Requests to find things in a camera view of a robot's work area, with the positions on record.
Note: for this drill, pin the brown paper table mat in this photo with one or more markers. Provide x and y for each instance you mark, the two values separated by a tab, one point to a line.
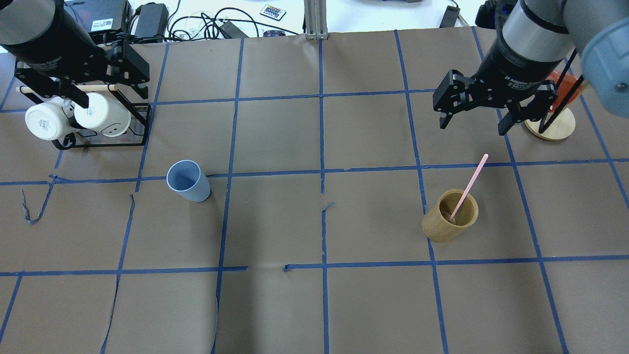
322	159

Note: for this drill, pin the black electronics box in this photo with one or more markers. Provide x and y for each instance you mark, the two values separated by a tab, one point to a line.
100	15

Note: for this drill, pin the wooden mug tree stand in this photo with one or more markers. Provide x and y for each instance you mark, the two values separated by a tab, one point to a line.
564	124

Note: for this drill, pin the aluminium frame post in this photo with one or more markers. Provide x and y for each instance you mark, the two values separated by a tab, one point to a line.
316	20

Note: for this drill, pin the bamboo wooden cup holder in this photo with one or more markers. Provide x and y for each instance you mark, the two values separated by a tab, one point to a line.
446	219

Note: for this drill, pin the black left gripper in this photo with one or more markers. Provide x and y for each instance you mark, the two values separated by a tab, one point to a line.
47	55

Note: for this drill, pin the light blue plastic cup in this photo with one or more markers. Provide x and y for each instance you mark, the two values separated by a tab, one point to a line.
186	178

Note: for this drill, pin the orange cup on stand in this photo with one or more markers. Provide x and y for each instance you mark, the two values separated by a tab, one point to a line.
563	89

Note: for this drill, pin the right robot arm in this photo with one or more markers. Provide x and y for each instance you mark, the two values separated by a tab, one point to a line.
532	38

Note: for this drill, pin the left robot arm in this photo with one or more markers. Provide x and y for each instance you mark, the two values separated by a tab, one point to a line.
29	25

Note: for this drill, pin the black power adapter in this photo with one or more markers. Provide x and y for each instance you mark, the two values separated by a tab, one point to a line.
150	23

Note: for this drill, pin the black wire mug rack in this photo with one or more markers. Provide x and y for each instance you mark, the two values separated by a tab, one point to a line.
134	136

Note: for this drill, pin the small remote control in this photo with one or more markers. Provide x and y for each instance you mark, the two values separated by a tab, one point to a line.
272	12

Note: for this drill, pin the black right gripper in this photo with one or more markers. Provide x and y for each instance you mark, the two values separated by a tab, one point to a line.
517	70

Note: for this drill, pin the white mug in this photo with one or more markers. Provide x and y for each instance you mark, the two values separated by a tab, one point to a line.
50	120
104	115

